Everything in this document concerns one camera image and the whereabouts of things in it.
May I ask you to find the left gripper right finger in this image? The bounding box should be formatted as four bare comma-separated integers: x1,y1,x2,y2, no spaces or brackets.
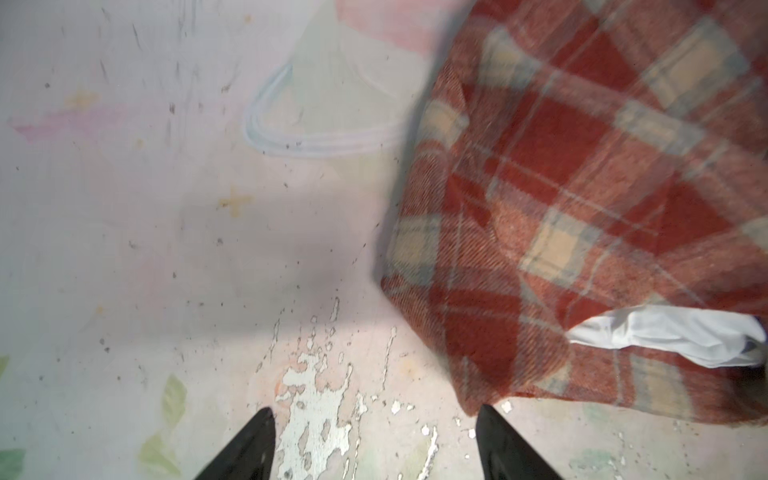
476,404,562,480

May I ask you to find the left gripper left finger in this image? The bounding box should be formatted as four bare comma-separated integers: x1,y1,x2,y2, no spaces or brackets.
196,407,276,480

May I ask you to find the red plaid skirt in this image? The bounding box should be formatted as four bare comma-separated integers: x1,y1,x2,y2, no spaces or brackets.
381,1,767,425

